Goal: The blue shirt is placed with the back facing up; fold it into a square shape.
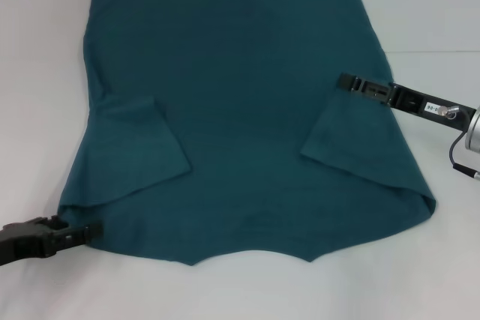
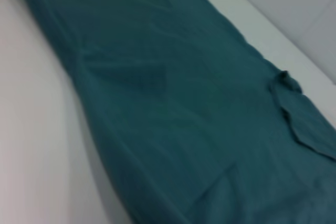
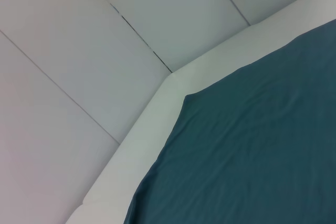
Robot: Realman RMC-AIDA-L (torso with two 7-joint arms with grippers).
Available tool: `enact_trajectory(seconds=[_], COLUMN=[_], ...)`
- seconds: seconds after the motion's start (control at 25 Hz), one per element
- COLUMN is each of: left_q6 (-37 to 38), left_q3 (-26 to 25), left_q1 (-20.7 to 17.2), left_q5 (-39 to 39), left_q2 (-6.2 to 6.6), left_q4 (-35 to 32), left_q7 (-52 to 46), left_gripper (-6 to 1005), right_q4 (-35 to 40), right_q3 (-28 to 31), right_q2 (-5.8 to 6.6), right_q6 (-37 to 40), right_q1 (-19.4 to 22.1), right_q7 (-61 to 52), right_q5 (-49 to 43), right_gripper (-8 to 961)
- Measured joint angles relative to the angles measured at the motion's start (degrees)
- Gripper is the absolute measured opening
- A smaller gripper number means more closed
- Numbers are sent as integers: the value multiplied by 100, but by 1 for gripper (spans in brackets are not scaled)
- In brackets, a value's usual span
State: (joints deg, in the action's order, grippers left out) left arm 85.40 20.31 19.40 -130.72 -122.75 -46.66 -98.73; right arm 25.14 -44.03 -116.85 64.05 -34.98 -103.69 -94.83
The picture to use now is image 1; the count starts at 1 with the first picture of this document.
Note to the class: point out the blue teal shirt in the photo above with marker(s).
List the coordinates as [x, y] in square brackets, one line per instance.
[243, 110]

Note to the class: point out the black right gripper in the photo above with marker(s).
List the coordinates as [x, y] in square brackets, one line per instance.
[427, 104]

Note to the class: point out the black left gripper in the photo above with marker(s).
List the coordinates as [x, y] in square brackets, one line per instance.
[22, 243]

